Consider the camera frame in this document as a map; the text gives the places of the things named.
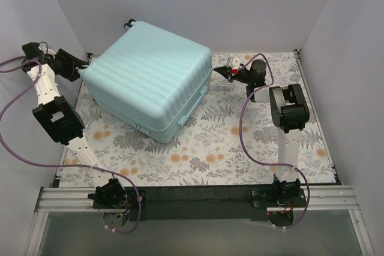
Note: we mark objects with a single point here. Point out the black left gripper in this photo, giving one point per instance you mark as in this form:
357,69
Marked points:
70,66

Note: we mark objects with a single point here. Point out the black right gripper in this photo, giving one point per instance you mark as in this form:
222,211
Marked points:
233,74

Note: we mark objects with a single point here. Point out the light blue suitcase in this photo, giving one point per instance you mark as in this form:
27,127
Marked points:
151,79

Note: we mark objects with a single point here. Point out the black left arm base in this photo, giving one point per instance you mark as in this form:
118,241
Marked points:
113,195

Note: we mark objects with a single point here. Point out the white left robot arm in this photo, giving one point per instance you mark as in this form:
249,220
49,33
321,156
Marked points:
62,123

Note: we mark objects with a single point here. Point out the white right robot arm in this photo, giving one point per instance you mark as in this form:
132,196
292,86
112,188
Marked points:
289,112

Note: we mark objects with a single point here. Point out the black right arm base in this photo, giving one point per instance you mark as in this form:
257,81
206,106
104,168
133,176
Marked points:
277,194

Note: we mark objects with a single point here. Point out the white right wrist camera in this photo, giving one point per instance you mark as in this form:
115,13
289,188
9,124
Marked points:
233,65

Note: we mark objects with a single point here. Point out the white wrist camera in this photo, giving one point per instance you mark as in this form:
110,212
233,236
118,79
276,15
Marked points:
45,48
233,65

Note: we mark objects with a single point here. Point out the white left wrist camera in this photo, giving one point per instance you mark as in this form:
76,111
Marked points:
45,48

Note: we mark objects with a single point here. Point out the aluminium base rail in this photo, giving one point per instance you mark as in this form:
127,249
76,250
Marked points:
199,220

